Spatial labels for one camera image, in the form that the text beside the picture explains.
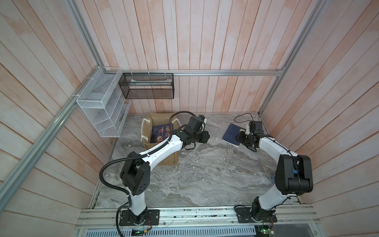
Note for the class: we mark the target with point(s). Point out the small blue book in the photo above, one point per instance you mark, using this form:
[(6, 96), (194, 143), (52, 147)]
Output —
[(231, 134)]

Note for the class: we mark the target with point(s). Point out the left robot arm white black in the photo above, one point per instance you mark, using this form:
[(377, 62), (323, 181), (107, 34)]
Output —
[(136, 172)]

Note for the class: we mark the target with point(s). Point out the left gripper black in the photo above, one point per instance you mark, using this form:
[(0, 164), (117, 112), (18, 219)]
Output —
[(205, 138)]

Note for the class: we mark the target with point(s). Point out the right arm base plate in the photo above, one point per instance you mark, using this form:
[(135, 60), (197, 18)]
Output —
[(245, 214)]

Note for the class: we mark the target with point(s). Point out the white wire mesh shelf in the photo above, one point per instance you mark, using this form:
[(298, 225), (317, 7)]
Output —
[(103, 102)]

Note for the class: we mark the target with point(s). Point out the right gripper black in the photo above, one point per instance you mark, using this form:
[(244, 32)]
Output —
[(239, 137)]

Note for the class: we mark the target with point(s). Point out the black mesh wall basket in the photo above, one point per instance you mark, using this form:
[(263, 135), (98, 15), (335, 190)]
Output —
[(147, 85)]

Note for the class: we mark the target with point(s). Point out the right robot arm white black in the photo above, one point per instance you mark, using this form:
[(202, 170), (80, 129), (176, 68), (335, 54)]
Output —
[(293, 176)]

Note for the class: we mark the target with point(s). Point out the brown canvas tote bag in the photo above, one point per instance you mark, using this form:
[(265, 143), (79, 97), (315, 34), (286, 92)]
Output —
[(155, 119)]

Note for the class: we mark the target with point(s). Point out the aluminium frame bar back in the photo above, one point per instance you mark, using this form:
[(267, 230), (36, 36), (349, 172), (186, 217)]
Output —
[(207, 73)]

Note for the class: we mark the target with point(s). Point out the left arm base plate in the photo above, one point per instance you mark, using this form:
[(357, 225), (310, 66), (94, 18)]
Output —
[(148, 216)]

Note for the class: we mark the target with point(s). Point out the dark portrait book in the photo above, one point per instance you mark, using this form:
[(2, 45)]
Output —
[(160, 133)]

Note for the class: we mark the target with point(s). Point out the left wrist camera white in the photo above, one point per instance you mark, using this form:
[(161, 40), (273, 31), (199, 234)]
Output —
[(202, 117)]

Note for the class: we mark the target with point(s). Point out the aluminium rail front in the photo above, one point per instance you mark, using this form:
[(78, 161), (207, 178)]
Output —
[(199, 216)]

